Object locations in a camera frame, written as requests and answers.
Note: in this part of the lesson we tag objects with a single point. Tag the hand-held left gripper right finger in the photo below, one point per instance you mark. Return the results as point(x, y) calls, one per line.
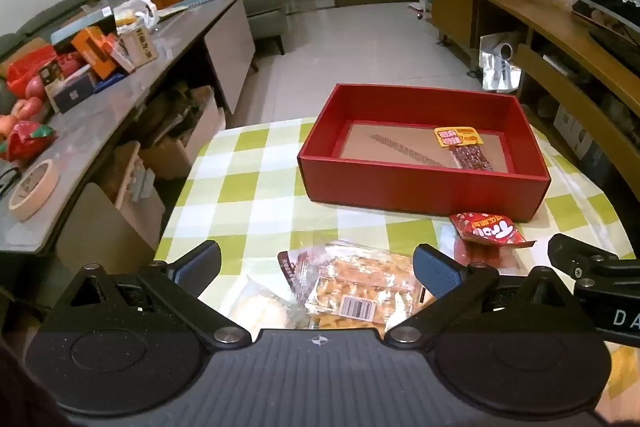
point(434, 274)

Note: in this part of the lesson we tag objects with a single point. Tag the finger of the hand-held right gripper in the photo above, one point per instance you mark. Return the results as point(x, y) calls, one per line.
point(570, 253)

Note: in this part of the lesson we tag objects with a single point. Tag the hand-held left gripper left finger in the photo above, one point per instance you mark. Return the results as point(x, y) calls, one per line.
point(200, 263)

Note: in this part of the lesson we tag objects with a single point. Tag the clear cracker packet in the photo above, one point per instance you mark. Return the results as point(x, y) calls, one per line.
point(360, 282)

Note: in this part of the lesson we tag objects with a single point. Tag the red cardboard box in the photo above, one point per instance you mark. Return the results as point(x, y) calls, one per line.
point(400, 188)

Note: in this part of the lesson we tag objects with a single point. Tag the red bean packet orange label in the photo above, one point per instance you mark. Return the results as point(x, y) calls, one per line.
point(471, 157)

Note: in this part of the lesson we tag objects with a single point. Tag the red sausage packet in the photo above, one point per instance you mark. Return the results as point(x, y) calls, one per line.
point(462, 253)

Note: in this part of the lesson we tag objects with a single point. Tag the red snack packet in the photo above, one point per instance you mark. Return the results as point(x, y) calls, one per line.
point(487, 229)

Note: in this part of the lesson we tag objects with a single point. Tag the clear bread packet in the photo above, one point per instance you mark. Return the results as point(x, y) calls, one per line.
point(260, 307)

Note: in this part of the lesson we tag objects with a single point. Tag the green checked tablecloth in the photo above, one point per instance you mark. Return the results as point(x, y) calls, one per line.
point(250, 187)

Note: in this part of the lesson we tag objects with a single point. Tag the dark brown snack packet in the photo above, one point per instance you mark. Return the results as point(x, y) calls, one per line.
point(297, 272)

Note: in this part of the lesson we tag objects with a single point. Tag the brown cardboard box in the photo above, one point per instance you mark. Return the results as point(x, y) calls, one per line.
point(170, 142)

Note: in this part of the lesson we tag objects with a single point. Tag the masking tape roll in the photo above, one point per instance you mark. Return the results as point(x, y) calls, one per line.
point(47, 193)

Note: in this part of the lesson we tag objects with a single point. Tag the grey marble sideboard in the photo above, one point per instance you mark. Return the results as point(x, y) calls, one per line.
point(125, 97)

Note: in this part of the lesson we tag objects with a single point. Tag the silver foil bag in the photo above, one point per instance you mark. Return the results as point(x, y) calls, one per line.
point(497, 63)

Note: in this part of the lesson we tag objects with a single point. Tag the dark blue box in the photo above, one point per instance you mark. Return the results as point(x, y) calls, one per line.
point(72, 93)

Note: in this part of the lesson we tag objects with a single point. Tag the red strawberry toy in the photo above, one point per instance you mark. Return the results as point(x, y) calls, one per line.
point(25, 142)

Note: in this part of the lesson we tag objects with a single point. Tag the white printed carton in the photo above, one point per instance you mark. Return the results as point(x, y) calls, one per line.
point(140, 46)

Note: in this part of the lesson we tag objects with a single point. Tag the red apple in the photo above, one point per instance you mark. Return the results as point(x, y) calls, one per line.
point(35, 89)
point(24, 109)

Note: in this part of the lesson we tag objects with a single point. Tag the orange carton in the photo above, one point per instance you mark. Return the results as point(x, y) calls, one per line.
point(92, 51)

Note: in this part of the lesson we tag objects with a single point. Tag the wooden media cabinet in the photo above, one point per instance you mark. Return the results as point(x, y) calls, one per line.
point(550, 14)

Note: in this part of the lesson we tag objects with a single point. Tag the red plastic bag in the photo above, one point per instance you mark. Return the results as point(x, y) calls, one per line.
point(25, 66)

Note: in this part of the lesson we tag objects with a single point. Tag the white plastic bag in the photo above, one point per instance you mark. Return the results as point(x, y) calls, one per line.
point(137, 7)

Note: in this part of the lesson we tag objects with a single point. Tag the grey green sofa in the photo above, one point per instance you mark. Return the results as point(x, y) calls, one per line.
point(265, 4)

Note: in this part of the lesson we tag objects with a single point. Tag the black flat box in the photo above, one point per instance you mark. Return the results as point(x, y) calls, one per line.
point(82, 23)

